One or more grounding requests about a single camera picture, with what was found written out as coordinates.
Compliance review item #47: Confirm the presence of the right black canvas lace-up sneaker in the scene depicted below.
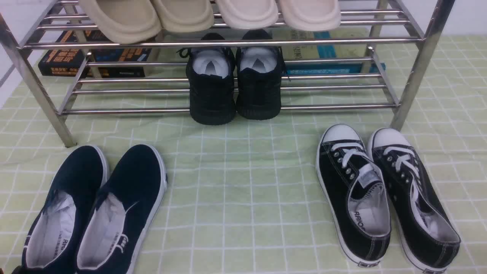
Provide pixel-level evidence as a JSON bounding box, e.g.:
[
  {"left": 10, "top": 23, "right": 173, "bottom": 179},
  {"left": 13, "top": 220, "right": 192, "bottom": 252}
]
[{"left": 367, "top": 128, "right": 461, "bottom": 274}]

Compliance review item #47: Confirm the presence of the cream slipper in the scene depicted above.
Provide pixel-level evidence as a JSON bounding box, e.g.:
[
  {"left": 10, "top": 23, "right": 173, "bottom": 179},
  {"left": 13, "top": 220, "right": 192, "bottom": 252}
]
[
  {"left": 279, "top": 0, "right": 341, "bottom": 32},
  {"left": 215, "top": 0, "right": 279, "bottom": 30}
]

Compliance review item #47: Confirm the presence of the black canvas lace-up sneaker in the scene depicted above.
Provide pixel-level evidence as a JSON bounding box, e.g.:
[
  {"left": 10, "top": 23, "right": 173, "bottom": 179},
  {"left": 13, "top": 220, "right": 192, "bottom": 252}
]
[
  {"left": 367, "top": 128, "right": 461, "bottom": 274},
  {"left": 315, "top": 124, "right": 392, "bottom": 268}
]

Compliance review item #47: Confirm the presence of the stainless steel shoe rack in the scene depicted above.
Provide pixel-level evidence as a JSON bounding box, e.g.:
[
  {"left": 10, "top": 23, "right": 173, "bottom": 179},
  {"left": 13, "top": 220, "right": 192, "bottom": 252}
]
[{"left": 1, "top": 0, "right": 455, "bottom": 148}]

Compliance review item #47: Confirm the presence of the left black canvas lace-up sneaker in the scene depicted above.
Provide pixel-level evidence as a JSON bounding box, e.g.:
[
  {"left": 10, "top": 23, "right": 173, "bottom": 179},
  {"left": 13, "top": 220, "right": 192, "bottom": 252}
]
[{"left": 315, "top": 124, "right": 392, "bottom": 268}]

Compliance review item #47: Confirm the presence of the tan blue book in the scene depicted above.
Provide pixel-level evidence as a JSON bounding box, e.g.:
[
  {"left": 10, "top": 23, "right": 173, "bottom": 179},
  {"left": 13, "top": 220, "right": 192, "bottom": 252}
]
[{"left": 269, "top": 27, "right": 369, "bottom": 76}]

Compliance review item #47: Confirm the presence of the left navy slip-on shoe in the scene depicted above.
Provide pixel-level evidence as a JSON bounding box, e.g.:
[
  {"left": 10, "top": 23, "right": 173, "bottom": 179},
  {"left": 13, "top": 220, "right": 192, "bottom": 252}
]
[{"left": 13, "top": 145, "right": 109, "bottom": 274}]

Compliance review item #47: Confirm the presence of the right navy slip-on shoe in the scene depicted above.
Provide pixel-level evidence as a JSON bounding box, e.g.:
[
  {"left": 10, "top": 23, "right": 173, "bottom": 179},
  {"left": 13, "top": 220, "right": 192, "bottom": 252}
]
[{"left": 75, "top": 144, "right": 167, "bottom": 274}]

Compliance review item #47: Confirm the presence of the navy slip-on shoe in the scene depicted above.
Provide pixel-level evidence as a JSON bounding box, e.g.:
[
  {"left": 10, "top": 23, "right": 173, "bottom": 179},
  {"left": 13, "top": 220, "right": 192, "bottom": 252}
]
[
  {"left": 75, "top": 144, "right": 167, "bottom": 274},
  {"left": 13, "top": 145, "right": 109, "bottom": 274}
]

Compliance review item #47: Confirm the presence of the beige slipper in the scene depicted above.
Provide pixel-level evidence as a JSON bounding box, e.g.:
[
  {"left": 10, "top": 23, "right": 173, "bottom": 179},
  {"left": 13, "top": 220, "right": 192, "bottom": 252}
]
[
  {"left": 79, "top": 0, "right": 162, "bottom": 45},
  {"left": 151, "top": 0, "right": 214, "bottom": 33}
]

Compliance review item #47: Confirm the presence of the green checkered tablecloth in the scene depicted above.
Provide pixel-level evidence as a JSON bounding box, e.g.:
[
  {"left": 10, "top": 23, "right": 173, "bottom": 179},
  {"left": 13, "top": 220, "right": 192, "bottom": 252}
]
[{"left": 1, "top": 36, "right": 486, "bottom": 274}]

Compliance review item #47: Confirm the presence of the black orange book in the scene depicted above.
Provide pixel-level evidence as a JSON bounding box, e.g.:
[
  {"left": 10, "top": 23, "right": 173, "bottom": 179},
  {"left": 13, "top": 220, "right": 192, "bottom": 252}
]
[{"left": 38, "top": 48, "right": 156, "bottom": 78}]

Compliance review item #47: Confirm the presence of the cream slipper far right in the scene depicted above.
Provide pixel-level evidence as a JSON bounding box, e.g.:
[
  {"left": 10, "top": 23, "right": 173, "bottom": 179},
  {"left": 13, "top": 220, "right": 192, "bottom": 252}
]
[{"left": 279, "top": 0, "right": 341, "bottom": 32}]

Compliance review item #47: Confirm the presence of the beige slipper far left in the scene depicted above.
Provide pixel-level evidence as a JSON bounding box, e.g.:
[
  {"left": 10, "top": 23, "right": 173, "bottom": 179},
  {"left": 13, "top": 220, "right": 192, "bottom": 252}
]
[{"left": 79, "top": 0, "right": 162, "bottom": 45}]

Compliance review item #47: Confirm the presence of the black knit sneaker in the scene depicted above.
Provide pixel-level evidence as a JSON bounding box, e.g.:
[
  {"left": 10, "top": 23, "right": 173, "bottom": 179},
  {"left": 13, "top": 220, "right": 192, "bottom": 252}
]
[
  {"left": 236, "top": 46, "right": 287, "bottom": 120},
  {"left": 178, "top": 46, "right": 236, "bottom": 126}
]

